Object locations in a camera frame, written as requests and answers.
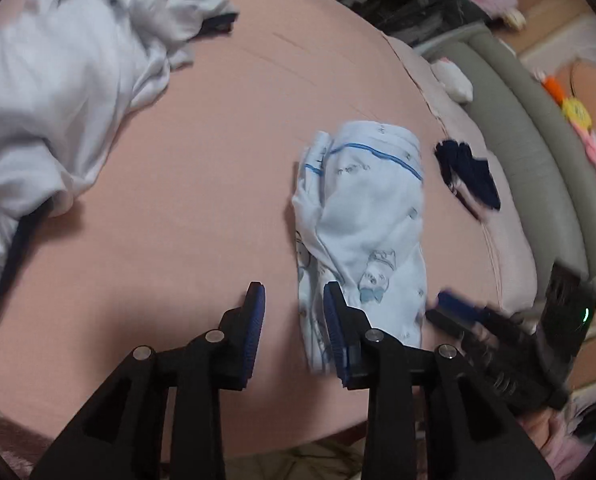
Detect navy blue garment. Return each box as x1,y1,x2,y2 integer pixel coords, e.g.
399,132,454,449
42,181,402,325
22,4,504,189
434,139,502,221

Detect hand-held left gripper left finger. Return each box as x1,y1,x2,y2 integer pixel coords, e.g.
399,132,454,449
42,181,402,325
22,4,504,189
30,281,267,480

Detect white garment with dark trim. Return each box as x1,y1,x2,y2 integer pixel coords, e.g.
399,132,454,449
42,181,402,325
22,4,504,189
0,0,241,328

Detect yellow round toy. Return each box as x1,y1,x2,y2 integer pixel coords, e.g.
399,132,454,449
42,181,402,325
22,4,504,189
562,97,593,132

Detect orange toy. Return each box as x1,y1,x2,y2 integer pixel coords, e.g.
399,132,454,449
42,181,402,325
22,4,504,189
542,74,565,107

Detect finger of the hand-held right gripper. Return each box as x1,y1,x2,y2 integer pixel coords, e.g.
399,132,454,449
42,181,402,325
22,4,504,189
424,308,479,345
437,290,499,327

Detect white plush toy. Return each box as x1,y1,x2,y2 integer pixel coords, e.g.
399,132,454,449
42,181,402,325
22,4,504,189
430,56,474,103

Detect light blue printed pants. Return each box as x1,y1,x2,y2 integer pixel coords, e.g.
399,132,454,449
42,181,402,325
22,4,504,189
292,120,429,373

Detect dark clutter pile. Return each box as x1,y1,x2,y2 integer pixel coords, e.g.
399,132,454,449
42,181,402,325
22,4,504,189
328,0,496,47

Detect bed with pink sheet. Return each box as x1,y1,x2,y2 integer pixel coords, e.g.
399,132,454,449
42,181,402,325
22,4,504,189
0,0,539,466

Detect brown fuzzy cloth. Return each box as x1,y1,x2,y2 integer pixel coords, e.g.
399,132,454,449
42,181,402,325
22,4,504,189
0,400,53,480

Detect pink flower toy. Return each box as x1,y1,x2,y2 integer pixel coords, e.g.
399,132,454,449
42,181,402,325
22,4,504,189
577,127,596,172

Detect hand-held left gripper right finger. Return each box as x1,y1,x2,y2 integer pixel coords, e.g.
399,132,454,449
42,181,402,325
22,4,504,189
323,281,554,480

